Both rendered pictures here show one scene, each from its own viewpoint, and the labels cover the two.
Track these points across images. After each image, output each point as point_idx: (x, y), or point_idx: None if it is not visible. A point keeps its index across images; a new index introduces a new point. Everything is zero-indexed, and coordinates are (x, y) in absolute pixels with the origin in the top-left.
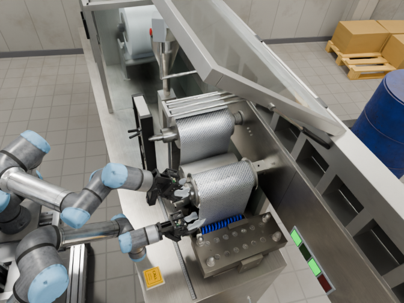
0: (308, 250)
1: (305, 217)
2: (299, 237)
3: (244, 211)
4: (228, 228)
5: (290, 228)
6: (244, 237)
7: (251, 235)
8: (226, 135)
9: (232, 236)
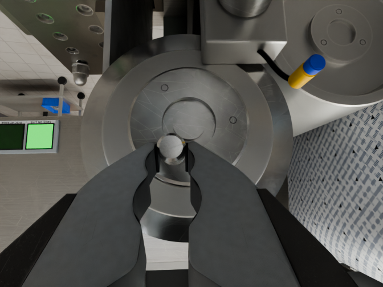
0: (5, 151)
1: (46, 200)
2: (33, 146)
3: (179, 5)
4: (103, 3)
5: (64, 130)
6: (73, 24)
7: (81, 37)
8: (294, 204)
9: (74, 3)
